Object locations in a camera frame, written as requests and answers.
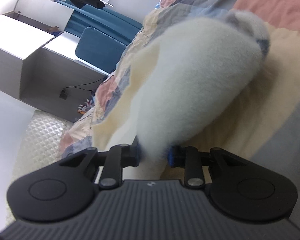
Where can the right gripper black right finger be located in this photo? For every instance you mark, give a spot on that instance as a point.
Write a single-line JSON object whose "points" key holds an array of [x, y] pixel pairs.
{"points": [[236, 187]]}

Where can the cream and teal fleece garment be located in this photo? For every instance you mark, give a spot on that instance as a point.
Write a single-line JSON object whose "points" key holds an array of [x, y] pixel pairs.
{"points": [[202, 65]]}

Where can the grey bed sheet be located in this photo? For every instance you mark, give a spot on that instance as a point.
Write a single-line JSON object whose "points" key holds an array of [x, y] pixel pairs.
{"points": [[281, 153]]}

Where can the patchwork pastel bed quilt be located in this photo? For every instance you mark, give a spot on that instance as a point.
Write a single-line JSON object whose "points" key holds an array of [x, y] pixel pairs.
{"points": [[254, 117]]}

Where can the grey open desk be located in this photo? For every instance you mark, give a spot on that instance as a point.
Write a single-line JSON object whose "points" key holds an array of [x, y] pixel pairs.
{"points": [[56, 67]]}

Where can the quilted white mattress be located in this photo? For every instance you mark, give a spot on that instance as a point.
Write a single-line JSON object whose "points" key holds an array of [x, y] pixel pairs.
{"points": [[40, 145]]}

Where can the colourful small items under desk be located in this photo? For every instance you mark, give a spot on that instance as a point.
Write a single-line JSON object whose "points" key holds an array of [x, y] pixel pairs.
{"points": [[88, 104]]}

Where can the blue chair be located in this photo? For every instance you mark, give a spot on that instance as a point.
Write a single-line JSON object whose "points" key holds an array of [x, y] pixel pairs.
{"points": [[99, 49]]}

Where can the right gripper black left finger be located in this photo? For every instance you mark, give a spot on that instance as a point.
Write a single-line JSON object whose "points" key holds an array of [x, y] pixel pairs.
{"points": [[67, 187]]}

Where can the black power adapter with cable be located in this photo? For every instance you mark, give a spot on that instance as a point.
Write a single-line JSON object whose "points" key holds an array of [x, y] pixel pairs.
{"points": [[63, 94]]}

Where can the white cabinet block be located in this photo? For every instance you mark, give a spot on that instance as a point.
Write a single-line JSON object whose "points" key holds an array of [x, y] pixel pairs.
{"points": [[19, 45]]}

